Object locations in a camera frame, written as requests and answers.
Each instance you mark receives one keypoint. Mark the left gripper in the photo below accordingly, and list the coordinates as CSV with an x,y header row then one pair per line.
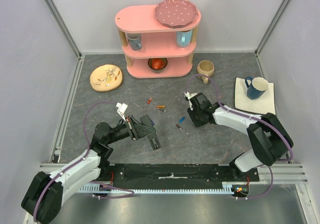
x,y
136,129

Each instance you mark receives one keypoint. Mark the dark blue mug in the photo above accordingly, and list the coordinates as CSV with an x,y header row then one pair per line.
x,y
255,87

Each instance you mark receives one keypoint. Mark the red cup in bowl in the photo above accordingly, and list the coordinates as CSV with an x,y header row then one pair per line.
x,y
158,63

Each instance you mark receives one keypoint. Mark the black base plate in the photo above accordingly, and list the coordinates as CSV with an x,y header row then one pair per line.
x,y
123,172

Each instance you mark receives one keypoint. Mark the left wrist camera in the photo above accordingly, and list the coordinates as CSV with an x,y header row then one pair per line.
x,y
121,109

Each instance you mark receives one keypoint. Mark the grey mug on shelf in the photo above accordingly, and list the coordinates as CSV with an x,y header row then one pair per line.
x,y
134,40

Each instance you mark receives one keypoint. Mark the yellow bird painted plate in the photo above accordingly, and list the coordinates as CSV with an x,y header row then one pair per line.
x,y
106,78

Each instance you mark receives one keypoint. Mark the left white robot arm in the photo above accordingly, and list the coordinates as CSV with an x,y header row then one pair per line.
x,y
49,191

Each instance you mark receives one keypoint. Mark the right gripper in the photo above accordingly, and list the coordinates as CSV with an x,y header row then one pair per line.
x,y
196,112

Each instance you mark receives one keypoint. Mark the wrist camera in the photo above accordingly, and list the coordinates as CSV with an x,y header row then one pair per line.
x,y
188,97
121,109

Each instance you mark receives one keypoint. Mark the light blue mug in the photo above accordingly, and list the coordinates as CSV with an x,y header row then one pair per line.
x,y
183,38

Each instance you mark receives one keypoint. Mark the beige ceramic mug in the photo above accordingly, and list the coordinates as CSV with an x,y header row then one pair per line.
x,y
205,69

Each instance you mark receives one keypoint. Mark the pink three-tier shelf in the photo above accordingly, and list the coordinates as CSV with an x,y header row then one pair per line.
x,y
157,41

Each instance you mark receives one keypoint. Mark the white square plate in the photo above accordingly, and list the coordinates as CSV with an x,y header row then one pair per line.
x,y
263,105

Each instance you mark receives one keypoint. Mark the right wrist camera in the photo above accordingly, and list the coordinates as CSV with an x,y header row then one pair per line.
x,y
188,97

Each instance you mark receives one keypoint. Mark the pink dotted plate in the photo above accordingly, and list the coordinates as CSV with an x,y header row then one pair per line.
x,y
175,13

